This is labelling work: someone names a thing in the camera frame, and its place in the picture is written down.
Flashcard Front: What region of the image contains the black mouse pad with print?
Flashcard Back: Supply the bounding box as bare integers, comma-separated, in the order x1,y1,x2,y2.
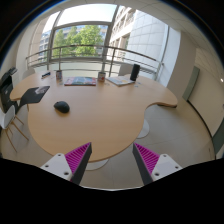
18,85,51,105

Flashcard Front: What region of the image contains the metal balcony railing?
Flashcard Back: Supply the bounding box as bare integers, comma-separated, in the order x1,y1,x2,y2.
25,44,164,81

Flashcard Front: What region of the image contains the white chair with wooden legs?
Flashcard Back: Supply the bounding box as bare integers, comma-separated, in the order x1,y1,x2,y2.
0,104,30,153

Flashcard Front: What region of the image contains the black upright speaker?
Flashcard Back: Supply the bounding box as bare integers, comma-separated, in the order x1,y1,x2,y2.
129,63,141,82

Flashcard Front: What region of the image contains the black computer mouse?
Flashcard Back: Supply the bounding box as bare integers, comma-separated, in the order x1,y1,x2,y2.
53,100,71,114

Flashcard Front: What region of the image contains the black and white printer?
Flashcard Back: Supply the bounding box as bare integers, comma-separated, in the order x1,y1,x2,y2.
0,67,19,114

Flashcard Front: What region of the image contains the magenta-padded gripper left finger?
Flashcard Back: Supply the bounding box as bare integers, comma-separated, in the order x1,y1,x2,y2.
40,142,93,186

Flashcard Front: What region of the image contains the red magazine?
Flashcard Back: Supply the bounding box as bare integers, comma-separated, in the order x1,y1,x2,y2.
63,76,98,87

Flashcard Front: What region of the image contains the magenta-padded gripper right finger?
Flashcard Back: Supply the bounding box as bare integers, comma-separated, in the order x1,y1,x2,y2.
132,142,184,186

